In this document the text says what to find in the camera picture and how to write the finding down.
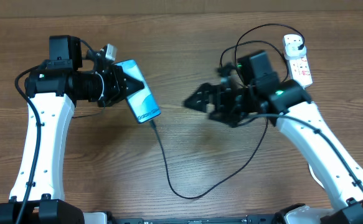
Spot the white charger plug adapter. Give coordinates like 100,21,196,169
285,42,307,60

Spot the blue Galaxy smartphone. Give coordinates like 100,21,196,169
116,60,161,124

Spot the white power strip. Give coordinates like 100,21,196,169
283,34,313,88

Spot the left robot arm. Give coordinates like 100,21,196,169
0,35,145,223

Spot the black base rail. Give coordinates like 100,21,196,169
83,212,274,224

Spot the black USB charging cable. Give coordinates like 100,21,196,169
149,23,306,200

